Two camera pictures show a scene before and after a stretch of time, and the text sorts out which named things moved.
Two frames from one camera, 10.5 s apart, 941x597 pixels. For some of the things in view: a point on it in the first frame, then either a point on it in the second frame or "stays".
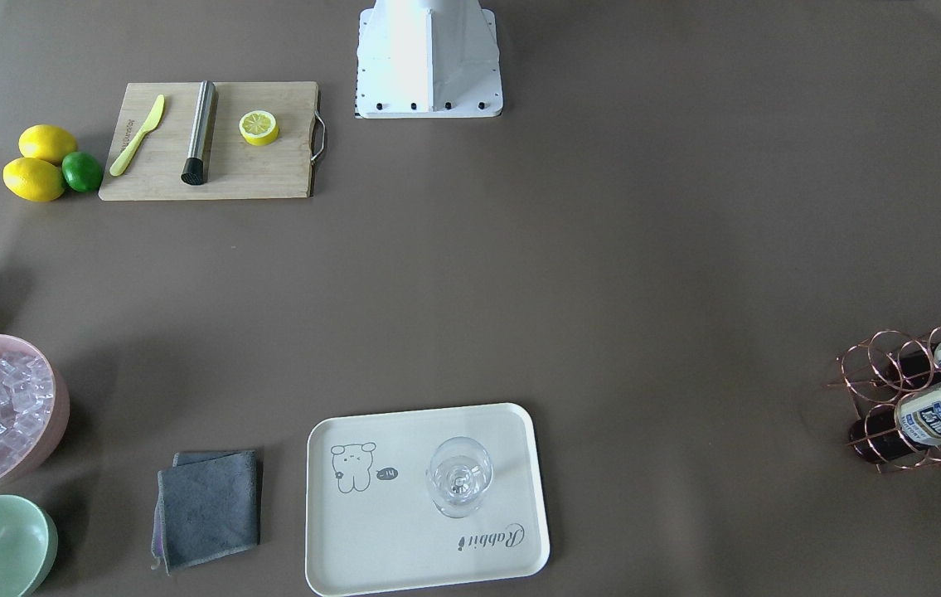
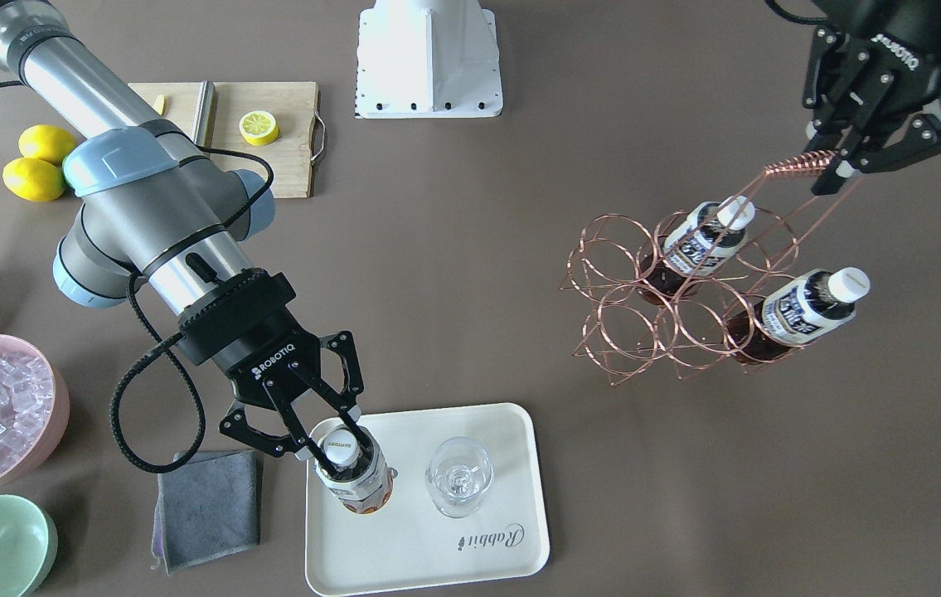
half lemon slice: (259, 128) stays
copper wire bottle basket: (924, 402) to (658, 298)
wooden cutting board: (210, 140) stays
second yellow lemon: (34, 180) stays
